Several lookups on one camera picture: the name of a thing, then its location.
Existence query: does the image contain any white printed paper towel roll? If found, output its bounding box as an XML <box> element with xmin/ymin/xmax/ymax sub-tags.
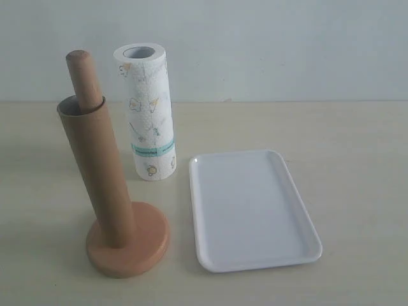
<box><xmin>113</xmin><ymin>43</ymin><xmax>177</xmax><ymax>181</ymax></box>

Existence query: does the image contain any wooden paper towel holder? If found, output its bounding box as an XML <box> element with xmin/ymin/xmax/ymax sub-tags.
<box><xmin>58</xmin><ymin>50</ymin><xmax>170</xmax><ymax>278</ymax></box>

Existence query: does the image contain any white rectangular plastic tray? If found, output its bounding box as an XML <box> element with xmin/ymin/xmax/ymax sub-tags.
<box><xmin>189</xmin><ymin>150</ymin><xmax>323</xmax><ymax>273</ymax></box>

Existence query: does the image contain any brown cardboard tube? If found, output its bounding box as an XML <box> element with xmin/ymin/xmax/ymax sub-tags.
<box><xmin>57</xmin><ymin>96</ymin><xmax>135</xmax><ymax>248</ymax></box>

